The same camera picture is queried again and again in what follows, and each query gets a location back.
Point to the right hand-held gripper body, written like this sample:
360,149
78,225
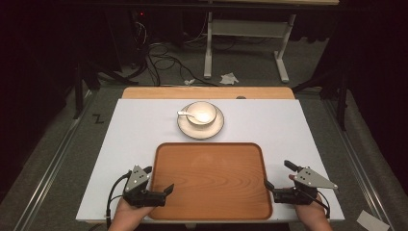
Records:
308,181

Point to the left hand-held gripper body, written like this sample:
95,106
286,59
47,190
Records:
138,184

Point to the person's left hand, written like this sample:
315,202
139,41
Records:
128,214

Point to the person's right hand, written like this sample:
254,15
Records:
310,215

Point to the white board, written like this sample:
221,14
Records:
134,128

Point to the wooden tray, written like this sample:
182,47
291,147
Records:
211,183

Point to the white dark-rimmed plate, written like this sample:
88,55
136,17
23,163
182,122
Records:
200,132

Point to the white ceramic spoon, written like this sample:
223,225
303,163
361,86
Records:
192,116

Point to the flat white paper sheet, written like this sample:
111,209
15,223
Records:
372,221

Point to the wooden table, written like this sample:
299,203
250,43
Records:
154,93

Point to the white ceramic bowl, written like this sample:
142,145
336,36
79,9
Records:
202,112

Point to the small crumpled white paper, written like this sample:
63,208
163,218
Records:
189,82

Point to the large crumpled white paper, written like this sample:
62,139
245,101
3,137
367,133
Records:
229,79

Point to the metal floor rail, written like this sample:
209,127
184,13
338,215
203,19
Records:
48,179
362,173

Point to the white metal desk frame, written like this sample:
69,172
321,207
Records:
247,27

